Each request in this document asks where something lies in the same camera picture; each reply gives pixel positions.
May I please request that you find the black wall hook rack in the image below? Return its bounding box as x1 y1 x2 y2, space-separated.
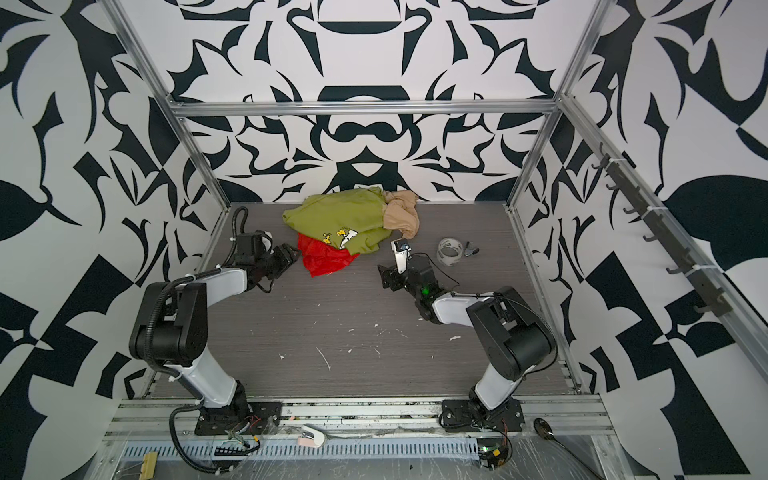
594 142 733 317

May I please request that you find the clear tape roll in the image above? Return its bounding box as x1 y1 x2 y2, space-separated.
436 237 464 267

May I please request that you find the black corrugated cable conduit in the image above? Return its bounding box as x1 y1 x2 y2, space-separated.
165 404 263 475

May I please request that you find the green printed cloth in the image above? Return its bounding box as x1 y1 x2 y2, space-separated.
282 187 391 255

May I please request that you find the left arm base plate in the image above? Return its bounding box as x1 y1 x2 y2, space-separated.
194 401 283 436

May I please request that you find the white perforated cable tray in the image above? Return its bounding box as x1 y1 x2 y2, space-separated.
122 438 481 461

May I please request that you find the beige cloth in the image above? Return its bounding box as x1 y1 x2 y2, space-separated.
383 190 420 239

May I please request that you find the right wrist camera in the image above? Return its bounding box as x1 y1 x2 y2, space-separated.
391 238 411 274

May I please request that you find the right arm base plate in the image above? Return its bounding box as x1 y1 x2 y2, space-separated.
438 398 526 432

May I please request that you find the small black clip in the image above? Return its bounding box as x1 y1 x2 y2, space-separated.
463 242 480 257

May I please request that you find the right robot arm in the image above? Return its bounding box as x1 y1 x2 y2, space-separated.
377 255 557 412

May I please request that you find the red cloth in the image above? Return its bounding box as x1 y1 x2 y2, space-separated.
297 233 358 278

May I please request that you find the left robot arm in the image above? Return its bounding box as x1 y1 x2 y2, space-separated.
129 231 301 415

